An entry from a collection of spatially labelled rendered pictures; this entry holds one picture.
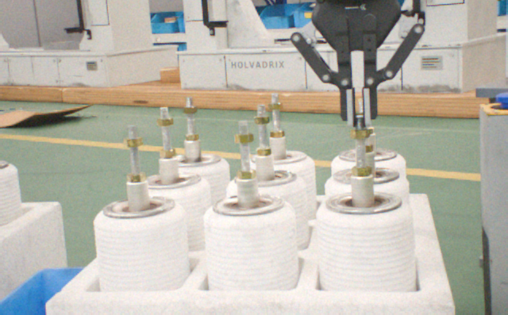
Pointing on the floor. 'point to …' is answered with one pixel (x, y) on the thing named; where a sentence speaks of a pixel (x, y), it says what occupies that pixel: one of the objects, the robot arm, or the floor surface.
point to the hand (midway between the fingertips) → (359, 106)
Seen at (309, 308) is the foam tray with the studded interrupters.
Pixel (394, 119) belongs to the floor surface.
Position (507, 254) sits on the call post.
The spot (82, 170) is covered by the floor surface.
